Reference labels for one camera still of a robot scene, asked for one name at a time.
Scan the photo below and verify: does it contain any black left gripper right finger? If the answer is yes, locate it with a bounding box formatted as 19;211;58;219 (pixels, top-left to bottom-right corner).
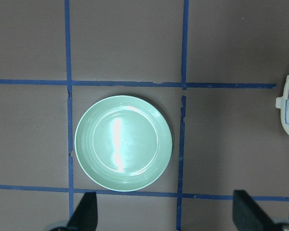
232;190;279;231

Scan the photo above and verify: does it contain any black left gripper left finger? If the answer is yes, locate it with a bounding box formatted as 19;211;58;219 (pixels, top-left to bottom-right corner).
67;192;97;231

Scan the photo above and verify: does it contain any light green plate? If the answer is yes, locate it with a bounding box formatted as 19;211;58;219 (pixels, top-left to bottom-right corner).
74;95;172;192

